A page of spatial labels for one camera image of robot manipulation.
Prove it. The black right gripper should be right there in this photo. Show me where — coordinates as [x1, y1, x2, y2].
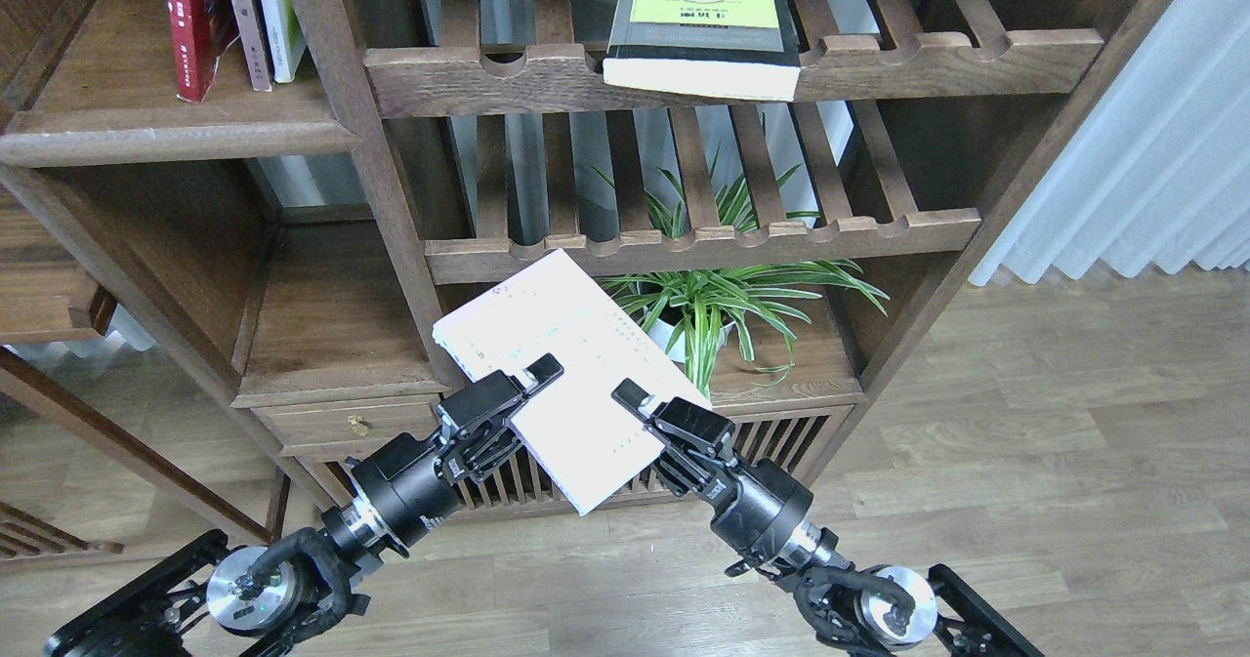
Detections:
[611, 380, 816, 575]

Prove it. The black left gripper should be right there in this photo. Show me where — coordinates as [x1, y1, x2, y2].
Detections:
[328, 353, 565, 558]

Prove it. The pale lilac white book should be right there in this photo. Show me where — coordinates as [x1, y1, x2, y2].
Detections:
[433, 251, 710, 515]

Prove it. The red rescue guide book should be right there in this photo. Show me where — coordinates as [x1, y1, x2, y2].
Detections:
[168, 0, 238, 102]

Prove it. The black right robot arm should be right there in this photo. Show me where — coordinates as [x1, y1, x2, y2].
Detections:
[613, 380, 1038, 656]

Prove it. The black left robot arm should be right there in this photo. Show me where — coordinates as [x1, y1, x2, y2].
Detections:
[44, 353, 563, 656]

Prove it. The white plant pot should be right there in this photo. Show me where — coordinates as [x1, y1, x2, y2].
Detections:
[646, 309, 735, 367]

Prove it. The brass drawer knob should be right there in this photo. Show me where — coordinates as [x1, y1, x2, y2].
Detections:
[348, 416, 373, 437]

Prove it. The dark wooden bookshelf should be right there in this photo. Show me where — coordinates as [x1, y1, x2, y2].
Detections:
[3, 0, 1174, 506]

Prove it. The yellow and black thick book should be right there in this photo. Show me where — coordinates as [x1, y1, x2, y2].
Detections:
[603, 0, 801, 102]

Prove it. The white green upright book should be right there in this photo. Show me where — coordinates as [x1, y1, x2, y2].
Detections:
[260, 0, 308, 82]

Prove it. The white pleated curtain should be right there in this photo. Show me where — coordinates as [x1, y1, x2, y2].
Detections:
[970, 0, 1249, 286]

